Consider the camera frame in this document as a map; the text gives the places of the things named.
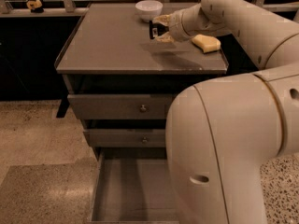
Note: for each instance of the grey middle drawer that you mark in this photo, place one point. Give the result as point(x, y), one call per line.
point(124, 137)

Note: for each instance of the black rxbar chocolate bar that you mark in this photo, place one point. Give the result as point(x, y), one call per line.
point(154, 29)

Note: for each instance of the small yellow black object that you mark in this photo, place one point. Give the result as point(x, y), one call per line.
point(35, 6)

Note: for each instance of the yellow sponge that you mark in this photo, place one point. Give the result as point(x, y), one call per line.
point(207, 43)

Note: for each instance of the grey open bottom drawer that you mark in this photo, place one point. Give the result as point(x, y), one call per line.
point(132, 187)

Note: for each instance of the white ceramic bowl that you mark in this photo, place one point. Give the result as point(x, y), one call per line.
point(147, 10)

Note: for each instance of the round middle drawer knob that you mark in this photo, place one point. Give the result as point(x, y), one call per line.
point(144, 140)

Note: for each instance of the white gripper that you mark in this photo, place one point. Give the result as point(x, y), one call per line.
point(177, 26)

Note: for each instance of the round drawer knob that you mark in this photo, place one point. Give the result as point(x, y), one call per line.
point(143, 109)
point(144, 140)

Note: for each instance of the white diagonal post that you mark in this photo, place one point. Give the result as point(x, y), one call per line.
point(296, 17)

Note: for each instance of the grey top drawer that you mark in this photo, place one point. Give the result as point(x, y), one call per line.
point(120, 106)

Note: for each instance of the grey drawer cabinet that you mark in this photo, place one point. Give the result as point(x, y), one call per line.
point(111, 53)

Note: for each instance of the round top drawer knob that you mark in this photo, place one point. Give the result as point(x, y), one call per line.
point(143, 109)

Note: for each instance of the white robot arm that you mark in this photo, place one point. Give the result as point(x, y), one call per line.
point(219, 132)

